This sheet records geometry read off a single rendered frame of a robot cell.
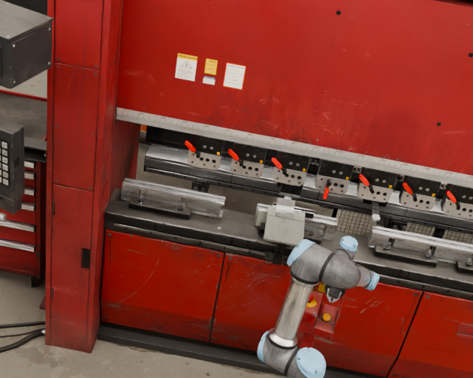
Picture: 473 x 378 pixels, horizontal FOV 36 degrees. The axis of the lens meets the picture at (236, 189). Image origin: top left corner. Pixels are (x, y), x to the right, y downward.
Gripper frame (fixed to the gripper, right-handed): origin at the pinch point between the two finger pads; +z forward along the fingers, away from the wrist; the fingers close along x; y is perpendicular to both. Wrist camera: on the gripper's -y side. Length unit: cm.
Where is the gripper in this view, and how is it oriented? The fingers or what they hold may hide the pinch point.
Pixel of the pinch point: (331, 301)
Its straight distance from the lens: 332.5
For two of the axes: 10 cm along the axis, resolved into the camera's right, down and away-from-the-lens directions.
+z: -1.3, 7.7, 6.2
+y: 2.9, -5.7, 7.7
